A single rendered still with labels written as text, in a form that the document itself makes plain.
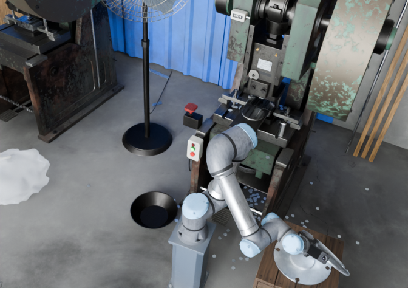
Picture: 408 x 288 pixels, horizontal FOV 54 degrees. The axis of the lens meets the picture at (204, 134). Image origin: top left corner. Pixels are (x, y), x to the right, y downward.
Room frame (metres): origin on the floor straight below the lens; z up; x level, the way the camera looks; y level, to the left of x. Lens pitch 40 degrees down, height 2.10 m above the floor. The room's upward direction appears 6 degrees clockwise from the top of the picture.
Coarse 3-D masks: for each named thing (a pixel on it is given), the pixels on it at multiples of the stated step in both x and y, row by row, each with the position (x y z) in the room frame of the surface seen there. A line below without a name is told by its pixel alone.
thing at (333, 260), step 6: (306, 234) 1.26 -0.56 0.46; (318, 240) 1.29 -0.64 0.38; (318, 246) 1.17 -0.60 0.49; (324, 246) 1.27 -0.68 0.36; (330, 252) 1.24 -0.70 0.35; (330, 258) 1.12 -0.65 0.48; (336, 258) 1.21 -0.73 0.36; (336, 264) 1.11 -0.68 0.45; (342, 264) 1.17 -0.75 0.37; (342, 270) 1.08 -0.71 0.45
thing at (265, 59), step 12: (264, 36) 1.93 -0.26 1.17; (264, 48) 1.84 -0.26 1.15; (276, 48) 1.82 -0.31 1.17; (252, 60) 1.86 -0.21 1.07; (264, 60) 1.83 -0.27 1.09; (276, 60) 1.81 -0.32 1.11; (252, 72) 1.84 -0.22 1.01; (264, 72) 1.83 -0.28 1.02; (252, 84) 1.81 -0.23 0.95; (264, 84) 1.79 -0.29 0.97; (264, 96) 1.79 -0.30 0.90
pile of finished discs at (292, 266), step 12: (276, 252) 1.21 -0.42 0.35; (276, 264) 1.14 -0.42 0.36; (288, 264) 1.15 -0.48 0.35; (300, 264) 1.15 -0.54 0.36; (312, 264) 1.16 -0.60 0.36; (324, 264) 1.17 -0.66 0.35; (288, 276) 1.08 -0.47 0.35; (300, 276) 1.09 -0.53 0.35; (312, 276) 1.09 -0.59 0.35; (324, 276) 1.10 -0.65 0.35
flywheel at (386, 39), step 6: (384, 24) 1.68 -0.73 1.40; (390, 24) 1.68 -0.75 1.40; (384, 30) 1.66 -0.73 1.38; (390, 30) 1.66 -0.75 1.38; (396, 30) 1.69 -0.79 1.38; (384, 36) 1.65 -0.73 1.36; (390, 36) 1.66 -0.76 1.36; (378, 42) 1.65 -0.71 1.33; (384, 42) 1.64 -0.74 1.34; (390, 42) 1.65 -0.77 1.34; (378, 48) 1.65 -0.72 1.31; (384, 48) 1.64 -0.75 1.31; (378, 54) 1.68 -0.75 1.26
